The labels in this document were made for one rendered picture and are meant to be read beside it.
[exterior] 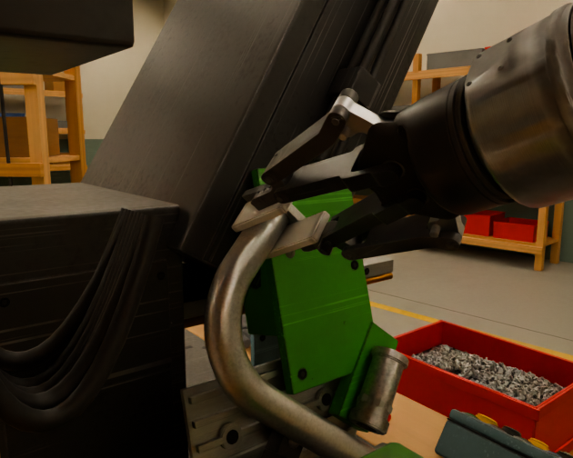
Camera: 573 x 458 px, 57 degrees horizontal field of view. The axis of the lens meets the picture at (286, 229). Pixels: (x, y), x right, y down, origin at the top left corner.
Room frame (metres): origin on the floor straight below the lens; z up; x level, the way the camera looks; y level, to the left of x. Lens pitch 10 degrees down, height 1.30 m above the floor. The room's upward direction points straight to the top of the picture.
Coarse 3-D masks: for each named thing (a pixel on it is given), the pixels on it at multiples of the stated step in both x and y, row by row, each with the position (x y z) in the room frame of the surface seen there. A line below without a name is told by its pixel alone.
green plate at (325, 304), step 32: (320, 256) 0.51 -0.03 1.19; (288, 288) 0.47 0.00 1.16; (320, 288) 0.50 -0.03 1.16; (352, 288) 0.52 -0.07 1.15; (256, 320) 0.51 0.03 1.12; (288, 320) 0.46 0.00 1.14; (320, 320) 0.49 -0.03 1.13; (352, 320) 0.51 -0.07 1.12; (288, 352) 0.46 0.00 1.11; (320, 352) 0.48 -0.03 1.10; (352, 352) 0.50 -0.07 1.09; (288, 384) 0.45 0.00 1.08; (320, 384) 0.47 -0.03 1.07
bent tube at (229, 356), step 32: (256, 224) 0.44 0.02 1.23; (288, 224) 0.46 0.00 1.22; (256, 256) 0.42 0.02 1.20; (224, 288) 0.40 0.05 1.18; (224, 320) 0.39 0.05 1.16; (224, 352) 0.39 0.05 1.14; (224, 384) 0.39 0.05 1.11; (256, 384) 0.39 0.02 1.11; (256, 416) 0.39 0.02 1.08; (288, 416) 0.40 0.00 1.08; (320, 416) 0.42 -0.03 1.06; (320, 448) 0.41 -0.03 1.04; (352, 448) 0.43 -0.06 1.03
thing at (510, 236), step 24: (480, 48) 5.60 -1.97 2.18; (408, 72) 6.15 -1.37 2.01; (432, 72) 5.88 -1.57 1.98; (456, 72) 5.69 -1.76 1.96; (480, 216) 5.52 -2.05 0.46; (504, 216) 5.74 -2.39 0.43; (480, 240) 5.42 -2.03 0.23; (504, 240) 5.29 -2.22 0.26; (528, 240) 5.15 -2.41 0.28; (552, 240) 5.25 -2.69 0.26
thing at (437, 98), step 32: (448, 96) 0.29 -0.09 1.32; (384, 128) 0.31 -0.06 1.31; (416, 128) 0.29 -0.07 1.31; (448, 128) 0.28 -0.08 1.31; (384, 160) 0.33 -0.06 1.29; (416, 160) 0.29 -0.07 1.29; (448, 160) 0.28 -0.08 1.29; (384, 192) 0.35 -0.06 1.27; (448, 192) 0.29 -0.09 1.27; (480, 192) 0.28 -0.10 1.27
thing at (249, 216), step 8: (248, 208) 0.45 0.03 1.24; (264, 208) 0.42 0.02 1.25; (272, 208) 0.41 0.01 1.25; (280, 208) 0.40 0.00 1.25; (288, 208) 0.40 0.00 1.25; (240, 216) 0.45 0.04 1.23; (248, 216) 0.43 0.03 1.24; (256, 216) 0.42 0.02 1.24; (264, 216) 0.41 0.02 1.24; (272, 216) 0.41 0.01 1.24; (240, 224) 0.44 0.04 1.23; (248, 224) 0.43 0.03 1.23
